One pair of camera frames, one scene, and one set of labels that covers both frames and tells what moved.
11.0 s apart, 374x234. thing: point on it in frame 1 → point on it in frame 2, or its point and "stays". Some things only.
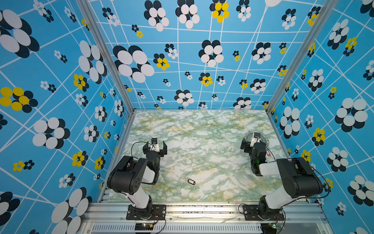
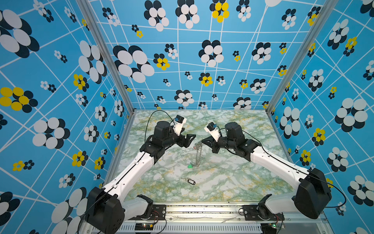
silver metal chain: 249,136 → 197,146
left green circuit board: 143,226 stays
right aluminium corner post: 327,7 stays
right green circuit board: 269,228 stays
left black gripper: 162,152 → 187,142
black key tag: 191,181 stays
